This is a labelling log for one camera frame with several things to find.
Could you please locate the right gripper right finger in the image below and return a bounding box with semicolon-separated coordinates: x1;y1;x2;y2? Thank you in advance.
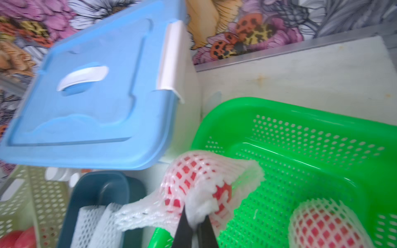
197;216;219;248

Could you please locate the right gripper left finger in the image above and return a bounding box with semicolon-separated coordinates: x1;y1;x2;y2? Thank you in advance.
171;207;193;248

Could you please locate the netted red apple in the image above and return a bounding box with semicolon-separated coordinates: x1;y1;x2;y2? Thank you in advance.
1;226;37;248

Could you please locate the dark teal plastic tray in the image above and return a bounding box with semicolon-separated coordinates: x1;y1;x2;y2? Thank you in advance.
57;170;146;248

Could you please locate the small white bottle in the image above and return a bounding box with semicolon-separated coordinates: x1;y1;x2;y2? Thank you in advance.
68;173;81;188

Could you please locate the bright green perforated basket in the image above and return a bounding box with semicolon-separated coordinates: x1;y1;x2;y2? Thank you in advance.
147;97;397;248

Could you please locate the white pill bottle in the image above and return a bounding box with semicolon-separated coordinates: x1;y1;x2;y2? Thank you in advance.
44;167;74;182

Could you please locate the blue lidded storage box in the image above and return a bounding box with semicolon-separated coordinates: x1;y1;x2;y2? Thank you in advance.
1;1;202;170

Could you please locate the pale green perforated basket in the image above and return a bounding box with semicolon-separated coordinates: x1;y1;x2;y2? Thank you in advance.
1;165;69;248

